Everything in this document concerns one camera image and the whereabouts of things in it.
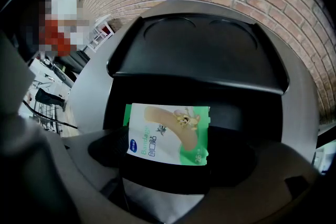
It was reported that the green and white packet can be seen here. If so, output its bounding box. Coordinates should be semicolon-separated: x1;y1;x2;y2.
123;102;212;166

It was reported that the white side table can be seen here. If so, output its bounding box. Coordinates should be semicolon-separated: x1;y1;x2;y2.
88;14;114;51

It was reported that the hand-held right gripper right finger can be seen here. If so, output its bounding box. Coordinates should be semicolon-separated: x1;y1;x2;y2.
181;138;320;224

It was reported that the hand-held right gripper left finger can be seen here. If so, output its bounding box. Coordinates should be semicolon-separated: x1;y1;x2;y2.
61;126;132;224

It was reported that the white desk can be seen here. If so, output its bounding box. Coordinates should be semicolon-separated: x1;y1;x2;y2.
312;138;336;174

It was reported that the black box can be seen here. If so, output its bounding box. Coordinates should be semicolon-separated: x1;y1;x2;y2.
103;13;290;196

